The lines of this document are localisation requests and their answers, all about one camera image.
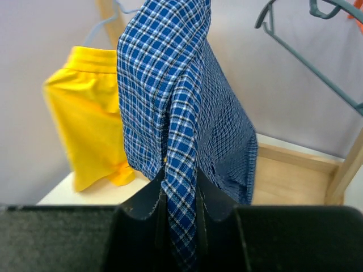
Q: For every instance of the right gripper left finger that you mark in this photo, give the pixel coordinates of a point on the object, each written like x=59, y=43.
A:
x=126, y=237

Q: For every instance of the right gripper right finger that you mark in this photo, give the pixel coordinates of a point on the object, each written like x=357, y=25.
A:
x=234, y=237

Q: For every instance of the blue checked shirt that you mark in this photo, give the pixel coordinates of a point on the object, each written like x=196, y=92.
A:
x=181, y=116

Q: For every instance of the grey blue hanger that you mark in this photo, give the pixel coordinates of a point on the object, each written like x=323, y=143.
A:
x=324, y=36

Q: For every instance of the wooden clothes rack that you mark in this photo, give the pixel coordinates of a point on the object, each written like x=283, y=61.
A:
x=305, y=135

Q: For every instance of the yellow garment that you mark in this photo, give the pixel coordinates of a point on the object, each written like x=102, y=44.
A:
x=83, y=99

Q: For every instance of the light blue wire hanger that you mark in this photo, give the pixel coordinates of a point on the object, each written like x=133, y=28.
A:
x=112, y=21

